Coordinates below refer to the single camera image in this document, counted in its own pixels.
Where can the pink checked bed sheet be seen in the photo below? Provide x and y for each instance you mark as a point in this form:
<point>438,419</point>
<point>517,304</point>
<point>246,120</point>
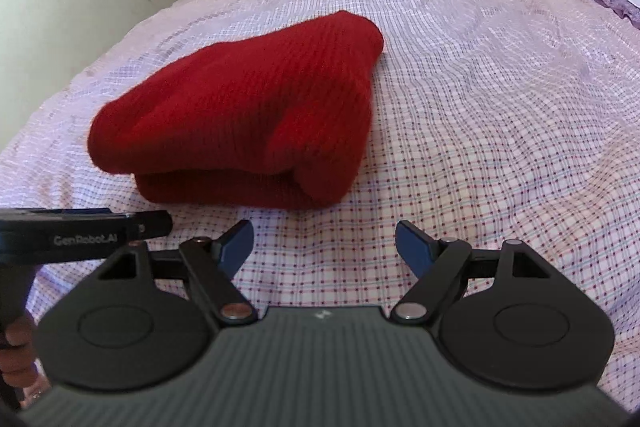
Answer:
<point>493,119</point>

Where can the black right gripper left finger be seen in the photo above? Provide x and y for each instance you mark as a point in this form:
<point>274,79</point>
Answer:
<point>144,317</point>

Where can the red knitted garment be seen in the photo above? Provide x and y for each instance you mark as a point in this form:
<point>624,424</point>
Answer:
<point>274,121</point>

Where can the person's left hand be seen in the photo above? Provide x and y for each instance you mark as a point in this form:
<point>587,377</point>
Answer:
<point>20,369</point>

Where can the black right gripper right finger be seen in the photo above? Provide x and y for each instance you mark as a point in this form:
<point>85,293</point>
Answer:
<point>504,316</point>

